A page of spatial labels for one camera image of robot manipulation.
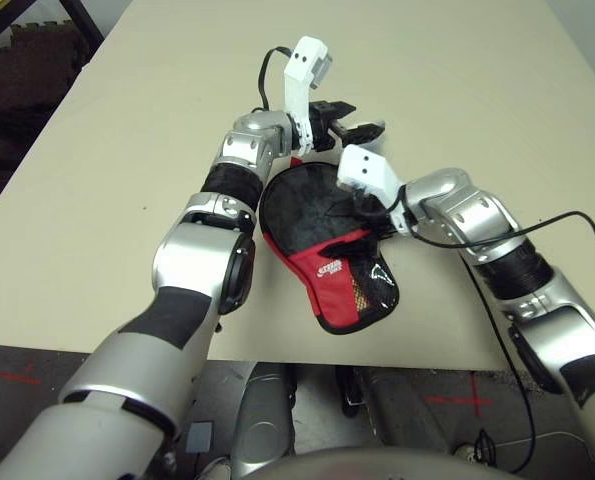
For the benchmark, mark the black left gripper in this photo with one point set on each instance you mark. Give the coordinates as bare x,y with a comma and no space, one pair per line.
323,125

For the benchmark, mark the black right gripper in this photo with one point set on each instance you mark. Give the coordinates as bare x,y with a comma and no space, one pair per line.
374,217

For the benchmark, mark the red black paddle case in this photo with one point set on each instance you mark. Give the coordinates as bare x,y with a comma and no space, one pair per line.
302,215

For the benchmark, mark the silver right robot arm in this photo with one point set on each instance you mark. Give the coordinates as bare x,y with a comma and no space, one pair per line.
467,210

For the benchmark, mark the grey cloth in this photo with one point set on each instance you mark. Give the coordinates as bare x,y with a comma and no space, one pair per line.
392,415

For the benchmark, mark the silver robot left leg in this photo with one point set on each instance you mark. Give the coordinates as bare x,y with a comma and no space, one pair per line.
262,425

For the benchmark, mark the grey robot torso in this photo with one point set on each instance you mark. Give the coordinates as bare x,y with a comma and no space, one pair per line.
377,470

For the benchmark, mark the grey floor pedal box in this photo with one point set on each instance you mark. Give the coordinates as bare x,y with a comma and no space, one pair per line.
200,437

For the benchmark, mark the black-framed wooden side table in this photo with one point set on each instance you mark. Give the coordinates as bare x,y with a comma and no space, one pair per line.
84,25

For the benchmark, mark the dark foam puzzle mats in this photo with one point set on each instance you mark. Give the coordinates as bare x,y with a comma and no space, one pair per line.
37,70

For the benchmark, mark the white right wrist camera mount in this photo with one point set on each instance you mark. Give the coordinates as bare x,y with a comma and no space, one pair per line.
367,170

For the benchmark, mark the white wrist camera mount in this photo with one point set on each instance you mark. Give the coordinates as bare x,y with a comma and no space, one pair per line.
297,85
367,170

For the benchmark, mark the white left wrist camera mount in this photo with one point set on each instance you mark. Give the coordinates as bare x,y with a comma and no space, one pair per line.
297,85

